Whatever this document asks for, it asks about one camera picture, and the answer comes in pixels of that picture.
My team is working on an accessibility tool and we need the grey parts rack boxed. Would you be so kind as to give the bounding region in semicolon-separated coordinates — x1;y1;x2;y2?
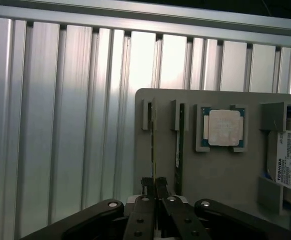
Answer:
134;87;291;216

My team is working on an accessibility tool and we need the silver CPU chip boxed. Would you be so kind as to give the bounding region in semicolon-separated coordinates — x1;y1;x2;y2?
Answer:
200;106;247;148

